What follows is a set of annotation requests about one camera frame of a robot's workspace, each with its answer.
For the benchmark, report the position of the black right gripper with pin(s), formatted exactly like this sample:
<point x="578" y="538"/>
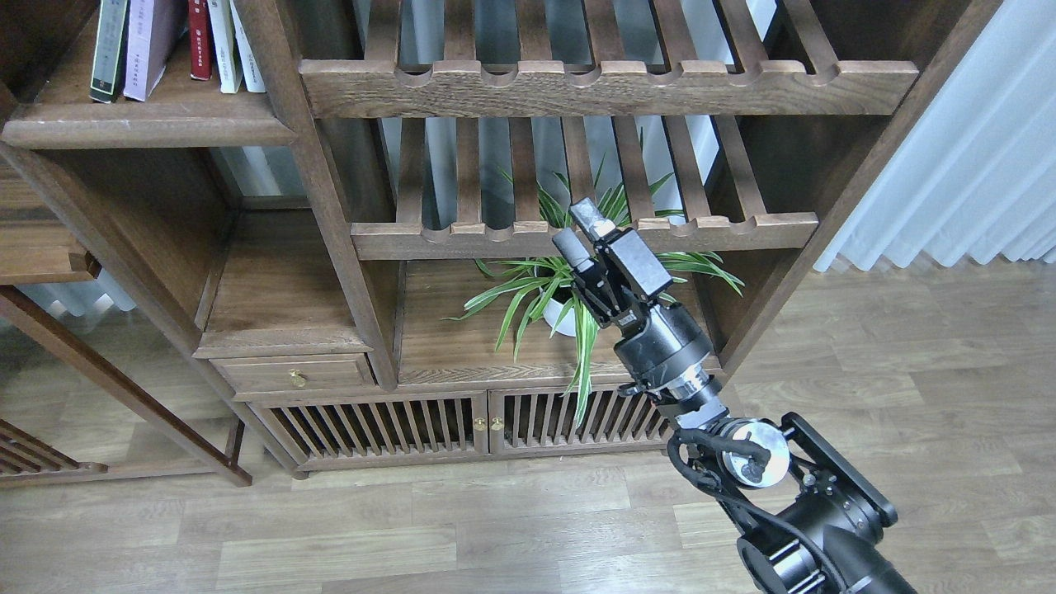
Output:
<point x="661" y="345"/>

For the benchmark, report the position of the white lavender paperback book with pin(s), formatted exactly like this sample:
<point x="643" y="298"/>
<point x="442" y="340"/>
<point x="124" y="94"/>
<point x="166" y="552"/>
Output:
<point x="154" y="29"/>

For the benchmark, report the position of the white curtain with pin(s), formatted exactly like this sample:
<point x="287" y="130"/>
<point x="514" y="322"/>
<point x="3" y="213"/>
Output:
<point x="975" y="177"/>

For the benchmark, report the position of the green spider plant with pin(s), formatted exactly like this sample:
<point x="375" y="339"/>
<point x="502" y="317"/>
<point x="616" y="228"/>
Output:
<point x="531" y="282"/>

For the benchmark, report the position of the black book yellow-green cover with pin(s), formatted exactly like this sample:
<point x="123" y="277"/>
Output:
<point x="108" y="63"/>

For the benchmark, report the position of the white upright book right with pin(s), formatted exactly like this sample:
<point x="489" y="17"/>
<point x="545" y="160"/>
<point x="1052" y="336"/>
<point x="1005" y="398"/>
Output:
<point x="251" y="73"/>

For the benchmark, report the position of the white plant pot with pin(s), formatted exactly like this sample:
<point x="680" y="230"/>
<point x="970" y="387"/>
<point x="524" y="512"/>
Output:
<point x="560" y="315"/>

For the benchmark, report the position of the white upright book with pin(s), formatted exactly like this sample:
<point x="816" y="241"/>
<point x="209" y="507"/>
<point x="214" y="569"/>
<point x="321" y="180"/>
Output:
<point x="251" y="73"/>
<point x="227" y="63"/>

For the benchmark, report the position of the red upright book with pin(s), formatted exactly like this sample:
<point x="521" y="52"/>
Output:
<point x="199" y="40"/>

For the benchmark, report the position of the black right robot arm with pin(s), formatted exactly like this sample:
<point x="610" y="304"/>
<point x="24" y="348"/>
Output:
<point x="808" y="520"/>

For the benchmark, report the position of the brass drawer knob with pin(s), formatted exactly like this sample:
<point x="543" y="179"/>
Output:
<point x="297" y="380"/>

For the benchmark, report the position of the dark wooden bookshelf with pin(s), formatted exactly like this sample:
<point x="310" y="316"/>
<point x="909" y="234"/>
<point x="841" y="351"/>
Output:
<point x="329" y="225"/>

